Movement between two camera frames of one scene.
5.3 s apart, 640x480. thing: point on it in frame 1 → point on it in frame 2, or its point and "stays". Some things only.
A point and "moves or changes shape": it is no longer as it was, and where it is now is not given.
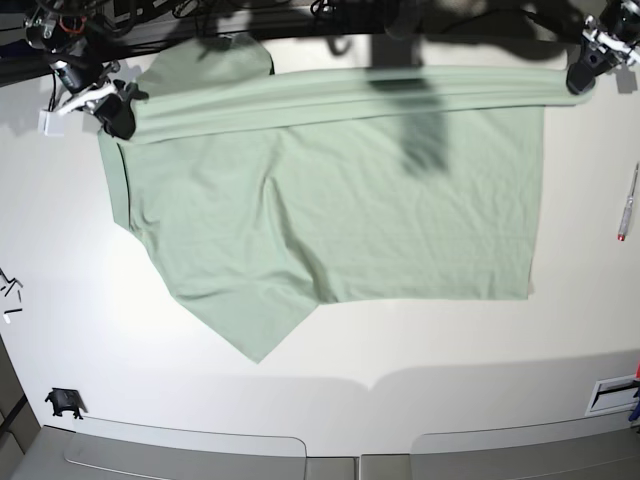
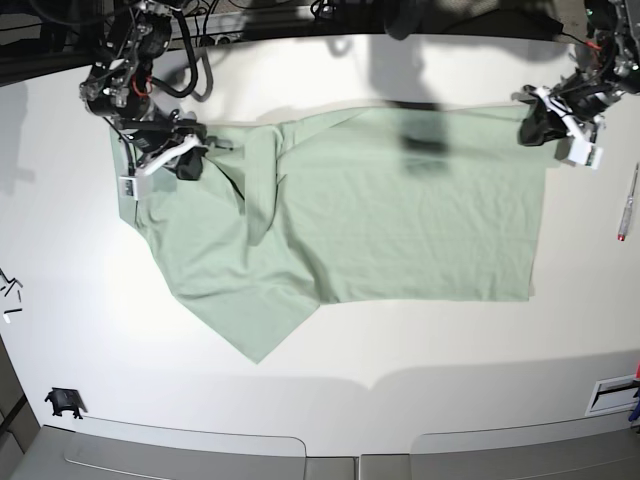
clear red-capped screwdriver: [623, 229] stays
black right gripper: [593, 62] → [551, 112]
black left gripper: [116, 112] → [181, 138]
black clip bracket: [66, 400] stays
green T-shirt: [267, 196] moves or changes shape
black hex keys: [11, 288] stays
